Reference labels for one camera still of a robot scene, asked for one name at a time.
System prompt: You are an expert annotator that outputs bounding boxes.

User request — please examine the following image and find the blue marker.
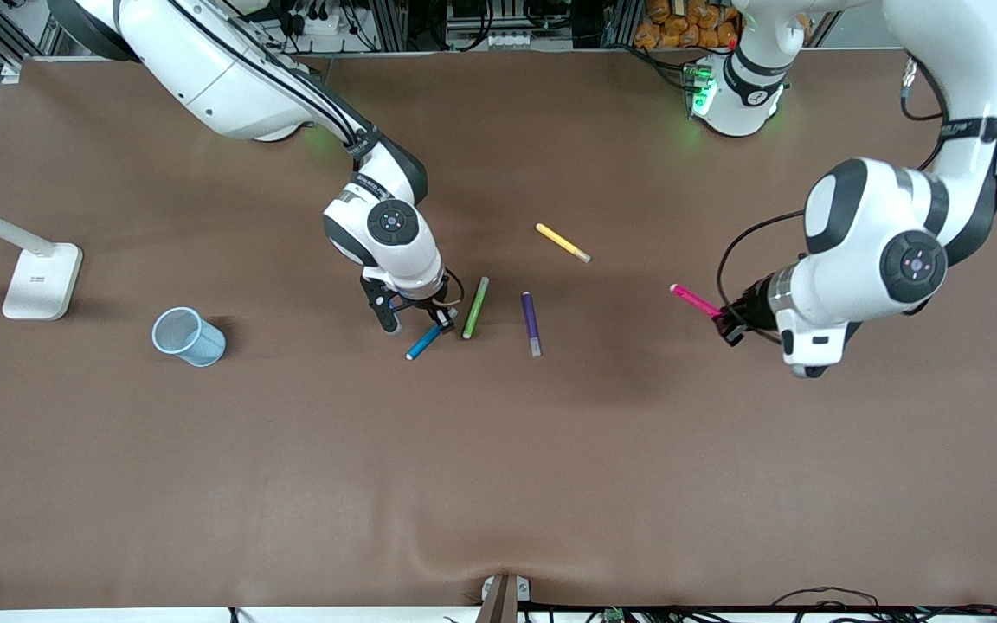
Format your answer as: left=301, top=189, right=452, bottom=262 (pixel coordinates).
left=406, top=309, right=459, bottom=361

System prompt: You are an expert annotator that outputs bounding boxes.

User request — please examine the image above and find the pink marker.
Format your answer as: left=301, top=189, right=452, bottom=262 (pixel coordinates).
left=670, top=284, right=724, bottom=319

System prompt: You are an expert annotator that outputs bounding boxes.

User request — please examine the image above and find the green marker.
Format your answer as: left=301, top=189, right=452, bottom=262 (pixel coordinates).
left=462, top=277, right=491, bottom=340

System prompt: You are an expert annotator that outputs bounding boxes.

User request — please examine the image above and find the purple marker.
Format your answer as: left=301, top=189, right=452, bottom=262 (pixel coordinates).
left=521, top=292, right=543, bottom=358

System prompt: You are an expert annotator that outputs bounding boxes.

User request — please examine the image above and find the yellow marker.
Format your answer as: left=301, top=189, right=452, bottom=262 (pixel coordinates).
left=536, top=223, right=592, bottom=263

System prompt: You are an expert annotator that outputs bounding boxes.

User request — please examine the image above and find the blue mesh cup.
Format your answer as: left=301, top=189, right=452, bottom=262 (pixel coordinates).
left=151, top=306, right=227, bottom=368

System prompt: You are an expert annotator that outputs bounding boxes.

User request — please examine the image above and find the metal table edge clamp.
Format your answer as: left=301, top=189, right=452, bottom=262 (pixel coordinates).
left=479, top=573, right=532, bottom=623

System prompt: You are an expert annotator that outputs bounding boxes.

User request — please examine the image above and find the white power strip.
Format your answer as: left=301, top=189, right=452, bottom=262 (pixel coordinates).
left=291, top=10, right=352, bottom=37

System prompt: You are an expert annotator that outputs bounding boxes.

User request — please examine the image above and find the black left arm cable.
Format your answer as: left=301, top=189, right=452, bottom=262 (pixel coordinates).
left=717, top=59, right=951, bottom=343

